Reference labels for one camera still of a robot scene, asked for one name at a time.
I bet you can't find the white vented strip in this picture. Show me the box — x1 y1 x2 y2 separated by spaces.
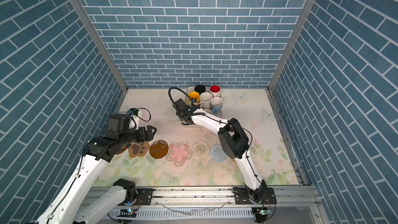
109 207 253 220

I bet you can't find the blue floral mug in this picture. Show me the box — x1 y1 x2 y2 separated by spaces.
210 97 223 115

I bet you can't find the multicolour woven round coaster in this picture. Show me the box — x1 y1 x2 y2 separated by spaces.
192 141 210 159

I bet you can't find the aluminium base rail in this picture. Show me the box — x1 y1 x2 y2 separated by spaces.
83 185 321 209

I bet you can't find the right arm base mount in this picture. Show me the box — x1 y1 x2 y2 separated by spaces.
232 187 277 205

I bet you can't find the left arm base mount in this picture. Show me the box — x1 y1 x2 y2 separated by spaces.
123 188 153 206

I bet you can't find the beige serving tray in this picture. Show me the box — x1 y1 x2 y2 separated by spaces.
184 86 222 118

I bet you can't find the matte brown wooden coaster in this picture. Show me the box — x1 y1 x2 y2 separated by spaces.
116 146 128 155

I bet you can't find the left circuit board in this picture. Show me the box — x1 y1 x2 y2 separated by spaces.
117 208 137 224

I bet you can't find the blue woven round coaster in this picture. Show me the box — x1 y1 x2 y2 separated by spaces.
209 145 228 163

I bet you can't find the brown paw shaped coaster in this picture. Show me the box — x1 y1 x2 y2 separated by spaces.
127 142 150 158

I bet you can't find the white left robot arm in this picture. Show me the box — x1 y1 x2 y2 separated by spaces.
36 114 157 224

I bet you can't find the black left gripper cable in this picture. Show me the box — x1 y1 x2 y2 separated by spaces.
136 108 152 122

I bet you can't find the white mug red inside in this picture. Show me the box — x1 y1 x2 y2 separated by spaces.
209 85 221 97

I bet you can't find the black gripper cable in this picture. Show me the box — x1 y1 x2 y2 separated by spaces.
168 86 195 110
136 108 152 122

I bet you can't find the right circuit board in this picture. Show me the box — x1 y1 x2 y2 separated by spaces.
251 207 273 224

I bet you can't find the aluminium corner post right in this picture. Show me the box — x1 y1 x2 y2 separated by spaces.
268 0 329 92

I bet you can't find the black mug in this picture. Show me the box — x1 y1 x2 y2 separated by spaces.
194 85 206 95

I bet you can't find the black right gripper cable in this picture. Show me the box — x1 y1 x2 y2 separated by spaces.
168 86 195 110

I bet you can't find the white speckled mug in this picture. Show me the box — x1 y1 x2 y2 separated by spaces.
200 92 213 109

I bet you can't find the glossy brown scratched coaster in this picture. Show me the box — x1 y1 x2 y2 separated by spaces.
149 140 169 159

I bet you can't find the pink flower silicone coaster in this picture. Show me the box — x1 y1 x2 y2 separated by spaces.
166 141 193 167

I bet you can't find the aluminium corner post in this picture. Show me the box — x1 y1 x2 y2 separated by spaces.
268 0 329 92
53 0 128 93

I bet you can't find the circuit board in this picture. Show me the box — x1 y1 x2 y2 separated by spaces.
251 207 273 224
117 208 137 224

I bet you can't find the yellow mug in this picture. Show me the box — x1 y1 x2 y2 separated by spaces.
188 91 200 106

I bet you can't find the aluminium corner post left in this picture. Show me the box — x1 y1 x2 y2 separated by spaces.
53 0 128 93

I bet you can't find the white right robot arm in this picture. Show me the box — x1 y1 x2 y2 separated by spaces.
173 99 269 203

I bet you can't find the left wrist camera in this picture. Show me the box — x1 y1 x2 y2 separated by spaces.
127 108 140 117

